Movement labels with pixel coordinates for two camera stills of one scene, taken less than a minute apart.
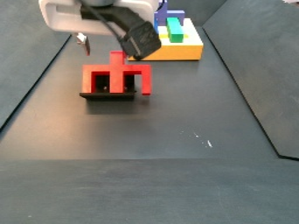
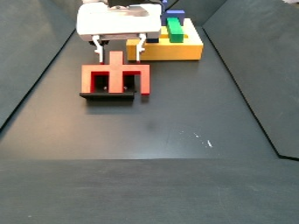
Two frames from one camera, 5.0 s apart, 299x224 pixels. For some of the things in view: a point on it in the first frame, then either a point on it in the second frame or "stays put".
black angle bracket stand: [105, 95] stays put
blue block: [163, 13] stays put
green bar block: [174, 29] stays put
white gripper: [62, 15] to [119, 18]
